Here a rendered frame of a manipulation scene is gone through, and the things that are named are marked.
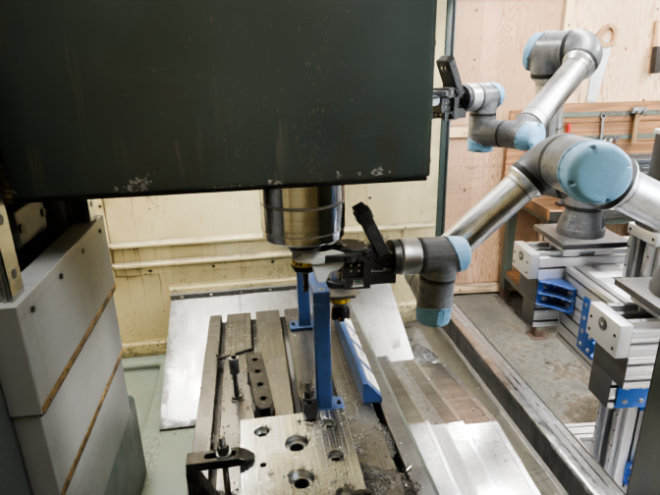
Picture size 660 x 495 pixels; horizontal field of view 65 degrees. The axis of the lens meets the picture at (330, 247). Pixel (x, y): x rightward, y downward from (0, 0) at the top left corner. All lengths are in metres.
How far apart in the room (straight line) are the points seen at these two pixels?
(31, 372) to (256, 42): 0.58
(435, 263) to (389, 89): 0.38
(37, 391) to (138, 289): 1.30
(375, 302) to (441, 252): 1.07
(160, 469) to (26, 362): 0.91
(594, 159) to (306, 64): 0.57
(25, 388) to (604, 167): 1.04
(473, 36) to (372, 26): 2.99
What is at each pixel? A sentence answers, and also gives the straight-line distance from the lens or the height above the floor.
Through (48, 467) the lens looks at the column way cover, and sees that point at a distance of 0.98.
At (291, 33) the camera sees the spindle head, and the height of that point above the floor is 1.76.
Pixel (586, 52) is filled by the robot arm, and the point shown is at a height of 1.73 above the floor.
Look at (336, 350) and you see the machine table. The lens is 1.61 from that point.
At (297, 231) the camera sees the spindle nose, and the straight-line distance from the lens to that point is 0.91.
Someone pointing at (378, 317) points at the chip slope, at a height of 0.78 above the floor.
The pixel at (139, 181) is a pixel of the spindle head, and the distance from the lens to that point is 0.85.
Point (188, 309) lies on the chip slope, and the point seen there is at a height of 0.83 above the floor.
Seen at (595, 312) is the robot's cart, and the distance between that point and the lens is 1.51.
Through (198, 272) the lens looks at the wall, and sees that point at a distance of 2.11.
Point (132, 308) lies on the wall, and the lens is 2.20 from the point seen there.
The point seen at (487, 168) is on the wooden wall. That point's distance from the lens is 3.94.
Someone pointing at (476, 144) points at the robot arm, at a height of 1.49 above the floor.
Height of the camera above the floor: 1.72
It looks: 20 degrees down
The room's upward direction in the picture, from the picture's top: 1 degrees counter-clockwise
